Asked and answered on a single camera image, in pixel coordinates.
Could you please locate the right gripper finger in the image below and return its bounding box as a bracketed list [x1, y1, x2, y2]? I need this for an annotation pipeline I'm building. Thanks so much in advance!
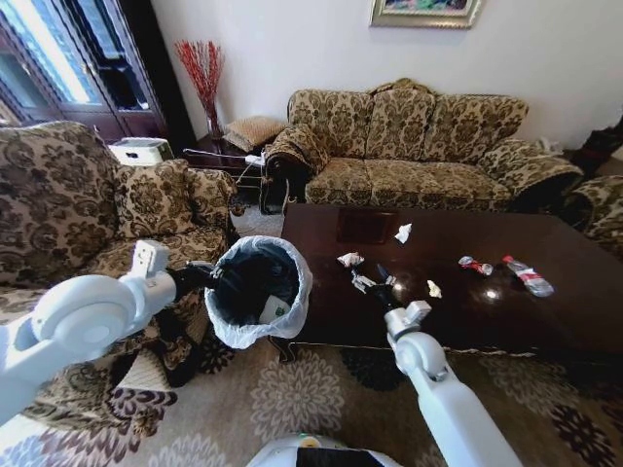
[350, 268, 378, 296]
[375, 262, 397, 290]

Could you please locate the woven beige pillow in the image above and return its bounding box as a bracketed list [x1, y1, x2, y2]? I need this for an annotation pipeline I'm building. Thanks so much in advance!
[222, 115, 287, 153]

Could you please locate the dark bundle with red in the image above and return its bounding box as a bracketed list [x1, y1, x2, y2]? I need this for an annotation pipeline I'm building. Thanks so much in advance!
[568, 124, 623, 177]

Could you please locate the framed painting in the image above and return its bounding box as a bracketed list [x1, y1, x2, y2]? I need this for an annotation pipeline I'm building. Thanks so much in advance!
[368, 0, 484, 30]

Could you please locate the crushed red white wrapper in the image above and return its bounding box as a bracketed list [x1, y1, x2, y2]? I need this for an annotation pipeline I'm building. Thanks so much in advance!
[458, 255, 495, 277]

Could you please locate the floral square cushion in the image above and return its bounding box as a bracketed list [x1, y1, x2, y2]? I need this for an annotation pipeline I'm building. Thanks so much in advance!
[113, 159, 197, 240]

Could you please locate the dark wooden coffee table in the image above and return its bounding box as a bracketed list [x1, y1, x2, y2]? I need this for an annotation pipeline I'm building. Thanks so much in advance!
[279, 202, 623, 364]

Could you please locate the floral armchair with cushion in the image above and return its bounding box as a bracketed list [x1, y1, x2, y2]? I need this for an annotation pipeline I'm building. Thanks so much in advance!
[0, 120, 240, 434]

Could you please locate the dark wooden side table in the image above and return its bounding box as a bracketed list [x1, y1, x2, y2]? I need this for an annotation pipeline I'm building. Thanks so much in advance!
[182, 134, 268, 215]

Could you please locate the trash bin with white liner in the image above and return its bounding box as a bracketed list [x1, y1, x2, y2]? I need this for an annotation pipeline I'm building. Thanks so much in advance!
[202, 234, 313, 350]

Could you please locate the white power strip cable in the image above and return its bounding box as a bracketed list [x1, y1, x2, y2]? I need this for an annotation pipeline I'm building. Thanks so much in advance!
[235, 151, 270, 187]

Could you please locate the white air purifier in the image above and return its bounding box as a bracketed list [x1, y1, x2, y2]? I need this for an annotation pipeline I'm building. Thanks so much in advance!
[107, 136, 173, 167]

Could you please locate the plastic bottle with red cap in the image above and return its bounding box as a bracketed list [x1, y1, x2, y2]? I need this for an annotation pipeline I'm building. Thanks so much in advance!
[501, 255, 556, 299]

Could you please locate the white robot front shell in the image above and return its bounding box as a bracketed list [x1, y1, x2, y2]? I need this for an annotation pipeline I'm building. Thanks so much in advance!
[245, 434, 391, 467]

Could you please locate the floral three-seat sofa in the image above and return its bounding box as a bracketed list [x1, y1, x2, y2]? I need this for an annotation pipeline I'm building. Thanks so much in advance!
[261, 77, 585, 216]

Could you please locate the red branch decoration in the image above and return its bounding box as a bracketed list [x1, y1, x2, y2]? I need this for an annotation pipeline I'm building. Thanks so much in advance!
[173, 39, 227, 123]

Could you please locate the patterned floral rug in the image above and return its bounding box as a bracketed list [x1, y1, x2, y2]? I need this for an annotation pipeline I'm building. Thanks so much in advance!
[0, 335, 623, 467]

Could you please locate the dark wooden glass door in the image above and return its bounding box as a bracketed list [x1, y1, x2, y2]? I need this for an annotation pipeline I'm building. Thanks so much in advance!
[0, 0, 185, 143]

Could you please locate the white paper cup green print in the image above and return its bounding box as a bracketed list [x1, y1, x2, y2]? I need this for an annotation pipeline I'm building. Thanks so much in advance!
[258, 296, 289, 325]

